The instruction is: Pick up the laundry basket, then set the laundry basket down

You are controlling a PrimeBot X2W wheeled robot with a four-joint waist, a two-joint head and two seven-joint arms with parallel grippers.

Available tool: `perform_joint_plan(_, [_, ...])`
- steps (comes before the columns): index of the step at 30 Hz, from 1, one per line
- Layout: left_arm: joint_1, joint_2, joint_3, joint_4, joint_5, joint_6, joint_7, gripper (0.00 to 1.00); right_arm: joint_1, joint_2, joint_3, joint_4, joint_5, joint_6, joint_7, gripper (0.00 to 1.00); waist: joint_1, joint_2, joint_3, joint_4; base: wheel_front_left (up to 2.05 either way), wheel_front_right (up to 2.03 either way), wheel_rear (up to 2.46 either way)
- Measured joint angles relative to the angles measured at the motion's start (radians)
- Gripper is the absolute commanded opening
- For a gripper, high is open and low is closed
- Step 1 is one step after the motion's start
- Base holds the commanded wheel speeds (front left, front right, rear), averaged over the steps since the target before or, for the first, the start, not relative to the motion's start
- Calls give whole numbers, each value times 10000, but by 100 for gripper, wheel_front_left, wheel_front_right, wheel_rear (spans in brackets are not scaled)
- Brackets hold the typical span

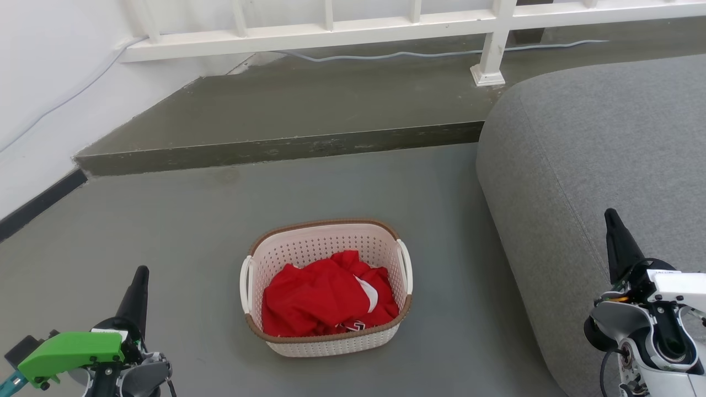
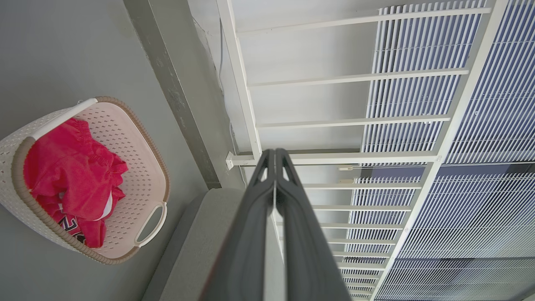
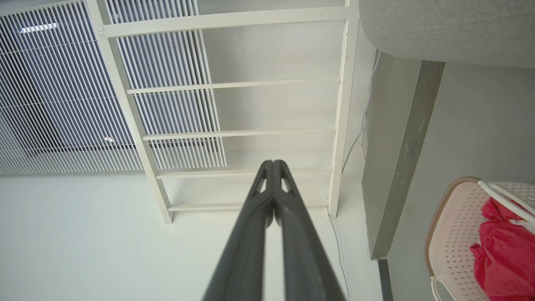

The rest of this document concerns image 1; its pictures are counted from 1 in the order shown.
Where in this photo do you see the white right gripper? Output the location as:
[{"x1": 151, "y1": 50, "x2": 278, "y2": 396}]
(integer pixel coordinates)
[{"x1": 605, "y1": 208, "x2": 706, "y2": 303}]

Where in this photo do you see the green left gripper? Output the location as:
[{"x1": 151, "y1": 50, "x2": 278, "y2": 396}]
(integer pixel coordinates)
[{"x1": 18, "y1": 266, "x2": 151, "y2": 388}]

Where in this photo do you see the white perforated plastic laundry basket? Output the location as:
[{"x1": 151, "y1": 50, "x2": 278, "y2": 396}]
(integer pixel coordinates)
[{"x1": 239, "y1": 218, "x2": 413, "y2": 358}]

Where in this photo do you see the grey fabric sofa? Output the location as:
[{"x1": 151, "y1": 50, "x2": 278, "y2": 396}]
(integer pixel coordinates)
[{"x1": 476, "y1": 54, "x2": 706, "y2": 397}]

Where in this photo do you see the black baseboard strip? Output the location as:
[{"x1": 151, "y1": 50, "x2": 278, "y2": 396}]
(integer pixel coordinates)
[{"x1": 0, "y1": 168, "x2": 89, "y2": 243}]

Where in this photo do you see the red garment with white print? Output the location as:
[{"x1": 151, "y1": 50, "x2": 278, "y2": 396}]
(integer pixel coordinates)
[{"x1": 261, "y1": 250, "x2": 399, "y2": 337}]

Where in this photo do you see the white wooden railing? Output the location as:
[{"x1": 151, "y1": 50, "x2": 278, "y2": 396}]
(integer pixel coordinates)
[{"x1": 119, "y1": 0, "x2": 706, "y2": 87}]

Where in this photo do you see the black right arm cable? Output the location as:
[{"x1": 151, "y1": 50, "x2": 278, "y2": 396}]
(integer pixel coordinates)
[{"x1": 600, "y1": 347, "x2": 624, "y2": 397}]

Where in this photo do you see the teal left camera connector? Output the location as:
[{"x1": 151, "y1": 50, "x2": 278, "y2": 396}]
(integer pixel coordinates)
[{"x1": 0, "y1": 371, "x2": 25, "y2": 395}]

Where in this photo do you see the thin grey cable on wall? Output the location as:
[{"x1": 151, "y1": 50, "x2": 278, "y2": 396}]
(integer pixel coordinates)
[{"x1": 0, "y1": 36, "x2": 147, "y2": 154}]

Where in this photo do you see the grey cable on floor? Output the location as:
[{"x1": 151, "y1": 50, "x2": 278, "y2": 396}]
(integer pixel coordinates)
[{"x1": 273, "y1": 39, "x2": 610, "y2": 62}]

